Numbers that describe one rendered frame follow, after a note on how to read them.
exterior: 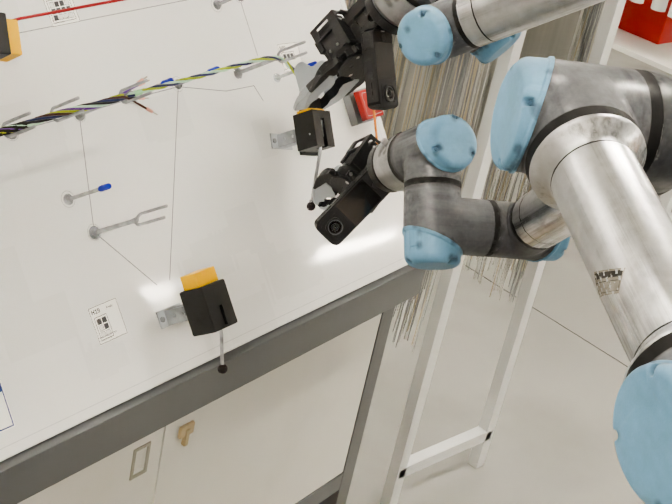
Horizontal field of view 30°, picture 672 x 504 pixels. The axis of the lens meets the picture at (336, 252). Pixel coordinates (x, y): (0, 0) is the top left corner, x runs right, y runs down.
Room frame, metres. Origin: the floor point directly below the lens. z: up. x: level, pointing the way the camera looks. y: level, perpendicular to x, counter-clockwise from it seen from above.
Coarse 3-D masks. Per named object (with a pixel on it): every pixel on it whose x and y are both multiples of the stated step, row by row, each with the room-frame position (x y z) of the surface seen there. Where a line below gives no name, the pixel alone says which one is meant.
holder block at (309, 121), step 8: (304, 112) 1.77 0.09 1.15; (312, 112) 1.77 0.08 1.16; (320, 112) 1.78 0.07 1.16; (328, 112) 1.80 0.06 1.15; (296, 120) 1.78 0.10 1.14; (304, 120) 1.77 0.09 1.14; (312, 120) 1.76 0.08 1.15; (320, 120) 1.77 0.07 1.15; (328, 120) 1.79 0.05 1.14; (296, 128) 1.77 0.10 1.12; (304, 128) 1.76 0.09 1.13; (312, 128) 1.76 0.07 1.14; (320, 128) 1.76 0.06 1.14; (328, 128) 1.78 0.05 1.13; (296, 136) 1.77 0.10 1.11; (304, 136) 1.76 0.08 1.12; (312, 136) 1.75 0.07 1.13; (320, 136) 1.76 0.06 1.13; (328, 136) 1.77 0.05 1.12; (304, 144) 1.75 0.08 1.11; (312, 144) 1.75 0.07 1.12; (320, 144) 1.75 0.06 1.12; (328, 144) 1.76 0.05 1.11
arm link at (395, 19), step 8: (376, 0) 1.75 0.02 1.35; (384, 0) 1.74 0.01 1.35; (392, 0) 1.73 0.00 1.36; (400, 0) 1.73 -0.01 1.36; (376, 8) 1.75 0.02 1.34; (384, 8) 1.74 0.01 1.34; (392, 8) 1.73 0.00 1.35; (400, 8) 1.73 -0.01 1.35; (408, 8) 1.73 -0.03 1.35; (384, 16) 1.74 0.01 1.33; (392, 16) 1.73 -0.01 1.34; (400, 16) 1.74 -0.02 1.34
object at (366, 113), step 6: (360, 90) 1.97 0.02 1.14; (354, 96) 1.97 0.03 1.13; (360, 96) 1.96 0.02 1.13; (366, 96) 1.98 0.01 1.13; (360, 102) 1.96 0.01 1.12; (366, 102) 1.97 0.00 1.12; (360, 108) 1.96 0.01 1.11; (366, 108) 1.96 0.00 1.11; (360, 114) 1.96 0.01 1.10; (366, 114) 1.95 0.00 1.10; (372, 114) 1.97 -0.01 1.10; (378, 114) 1.98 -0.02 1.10
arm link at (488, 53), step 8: (520, 32) 1.69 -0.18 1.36; (504, 40) 1.67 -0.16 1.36; (512, 40) 1.69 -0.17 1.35; (480, 48) 1.67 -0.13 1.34; (488, 48) 1.67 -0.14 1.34; (496, 48) 1.66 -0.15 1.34; (504, 48) 1.69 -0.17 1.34; (480, 56) 1.68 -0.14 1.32; (488, 56) 1.67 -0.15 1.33; (496, 56) 1.70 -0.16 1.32
